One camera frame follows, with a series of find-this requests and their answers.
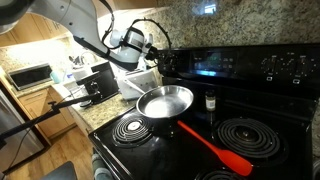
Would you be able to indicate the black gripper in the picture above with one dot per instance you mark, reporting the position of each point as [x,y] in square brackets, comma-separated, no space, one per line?
[152,54]

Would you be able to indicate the black stove knob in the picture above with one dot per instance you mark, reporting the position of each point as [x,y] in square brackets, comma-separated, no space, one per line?
[269,65]
[172,62]
[300,67]

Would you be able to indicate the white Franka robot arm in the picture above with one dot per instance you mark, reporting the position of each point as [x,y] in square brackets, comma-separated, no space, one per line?
[66,15]

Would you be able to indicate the white toaster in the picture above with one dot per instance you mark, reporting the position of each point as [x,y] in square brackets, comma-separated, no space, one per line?
[140,86]

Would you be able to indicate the stainless steel frying pan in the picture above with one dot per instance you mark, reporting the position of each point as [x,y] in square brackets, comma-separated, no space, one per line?
[165,101]

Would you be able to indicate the small spice jar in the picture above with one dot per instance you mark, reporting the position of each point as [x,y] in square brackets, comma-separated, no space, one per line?
[210,101]

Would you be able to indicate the white utensil crock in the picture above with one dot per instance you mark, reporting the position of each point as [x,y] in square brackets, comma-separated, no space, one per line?
[81,74]

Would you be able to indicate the metal utensils bundle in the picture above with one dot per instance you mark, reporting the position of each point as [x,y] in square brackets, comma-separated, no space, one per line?
[78,61]

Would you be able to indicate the small coil burner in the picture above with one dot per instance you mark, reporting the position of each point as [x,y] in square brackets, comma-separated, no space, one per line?
[123,133]

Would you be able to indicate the black electric stove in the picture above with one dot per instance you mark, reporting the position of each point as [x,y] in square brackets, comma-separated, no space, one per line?
[186,156]

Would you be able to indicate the large coil burner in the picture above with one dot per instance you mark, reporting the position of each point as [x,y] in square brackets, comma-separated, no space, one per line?
[230,140]

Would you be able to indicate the teal cup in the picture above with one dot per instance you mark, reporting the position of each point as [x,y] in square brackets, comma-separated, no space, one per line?
[55,78]

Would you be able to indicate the wooden base cabinet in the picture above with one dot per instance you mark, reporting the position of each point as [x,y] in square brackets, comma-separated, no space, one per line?
[56,125]

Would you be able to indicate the red silicone spatula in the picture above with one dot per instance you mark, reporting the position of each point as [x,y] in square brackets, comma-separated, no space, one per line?
[233,162]

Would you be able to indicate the grey dish towel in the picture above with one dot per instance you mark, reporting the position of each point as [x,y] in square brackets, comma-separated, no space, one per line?
[100,170]

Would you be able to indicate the dark grey chair seat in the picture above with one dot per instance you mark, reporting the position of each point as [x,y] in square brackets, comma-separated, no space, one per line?
[61,173]

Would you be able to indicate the stainless steel refrigerator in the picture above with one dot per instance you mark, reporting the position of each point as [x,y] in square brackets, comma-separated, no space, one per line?
[23,150]

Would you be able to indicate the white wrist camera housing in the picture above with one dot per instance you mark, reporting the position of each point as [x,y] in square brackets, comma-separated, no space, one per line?
[145,64]

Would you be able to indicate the black bar camera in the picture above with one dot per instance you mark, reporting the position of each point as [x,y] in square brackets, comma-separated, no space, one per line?
[93,88]

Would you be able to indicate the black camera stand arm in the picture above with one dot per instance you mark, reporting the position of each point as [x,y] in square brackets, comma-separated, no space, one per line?
[20,128]

